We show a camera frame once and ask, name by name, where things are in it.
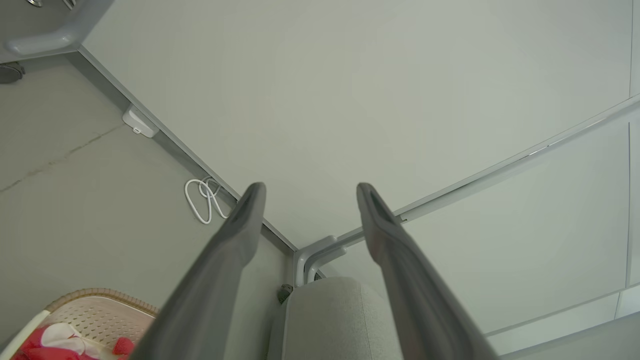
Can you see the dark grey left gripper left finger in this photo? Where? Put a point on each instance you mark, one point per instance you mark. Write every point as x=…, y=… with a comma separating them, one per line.
x=210, y=300

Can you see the grey fabric sofa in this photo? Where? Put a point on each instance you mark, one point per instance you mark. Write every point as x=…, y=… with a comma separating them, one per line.
x=335, y=325

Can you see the cream perforated laundry basket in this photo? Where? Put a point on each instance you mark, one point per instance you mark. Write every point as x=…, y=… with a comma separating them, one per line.
x=100, y=315

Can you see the white power strip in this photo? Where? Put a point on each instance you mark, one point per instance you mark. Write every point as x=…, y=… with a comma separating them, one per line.
x=140, y=122

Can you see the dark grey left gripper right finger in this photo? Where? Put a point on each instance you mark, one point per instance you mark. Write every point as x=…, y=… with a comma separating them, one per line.
x=415, y=300

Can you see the red white striped garment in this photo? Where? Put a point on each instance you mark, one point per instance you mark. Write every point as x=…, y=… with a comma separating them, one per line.
x=40, y=345

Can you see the white partition panel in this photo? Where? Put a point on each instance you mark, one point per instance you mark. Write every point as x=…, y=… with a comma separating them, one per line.
x=350, y=100
x=525, y=225

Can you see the grey partition leg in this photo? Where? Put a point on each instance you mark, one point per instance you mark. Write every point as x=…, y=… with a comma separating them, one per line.
x=300, y=265
x=50, y=42
x=325, y=255

